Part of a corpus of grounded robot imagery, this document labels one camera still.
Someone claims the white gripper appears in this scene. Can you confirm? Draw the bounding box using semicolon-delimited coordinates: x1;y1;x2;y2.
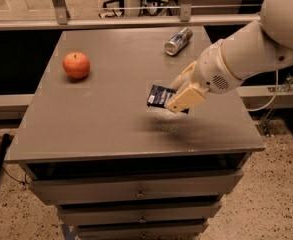
164;39;243;113

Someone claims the blue rxbar blueberry wrapper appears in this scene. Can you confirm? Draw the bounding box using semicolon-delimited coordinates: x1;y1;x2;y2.
147;85;176;109

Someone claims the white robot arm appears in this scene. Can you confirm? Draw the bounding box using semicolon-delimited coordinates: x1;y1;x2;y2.
165;0;293;112

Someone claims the red apple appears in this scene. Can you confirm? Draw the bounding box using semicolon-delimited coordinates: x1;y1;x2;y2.
63;52;90;79

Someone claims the silver blue drink can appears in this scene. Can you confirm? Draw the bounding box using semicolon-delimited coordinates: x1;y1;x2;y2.
164;27;193;56

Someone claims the grey metal railing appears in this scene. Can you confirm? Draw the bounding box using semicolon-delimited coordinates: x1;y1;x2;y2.
0;0;261;31

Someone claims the grey drawer cabinet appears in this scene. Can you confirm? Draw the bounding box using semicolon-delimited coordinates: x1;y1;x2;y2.
6;25;266;240

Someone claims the middle grey drawer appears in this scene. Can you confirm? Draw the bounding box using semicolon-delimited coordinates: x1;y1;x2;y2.
58;201;221;226

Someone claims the grey drawer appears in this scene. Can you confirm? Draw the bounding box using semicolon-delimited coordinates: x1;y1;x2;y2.
30;169;243;205
58;201;221;226
76;219;208;240

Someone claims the bottom grey drawer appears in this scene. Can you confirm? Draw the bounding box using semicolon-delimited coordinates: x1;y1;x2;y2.
76;219;208;240

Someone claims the top grey drawer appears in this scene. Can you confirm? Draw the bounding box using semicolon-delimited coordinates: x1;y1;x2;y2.
30;169;243;205

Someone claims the white cable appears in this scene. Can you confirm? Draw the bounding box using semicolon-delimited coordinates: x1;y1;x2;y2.
246;69;280;113

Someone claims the black thin floor cable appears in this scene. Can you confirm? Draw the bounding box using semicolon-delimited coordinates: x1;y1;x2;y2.
0;155;30;186

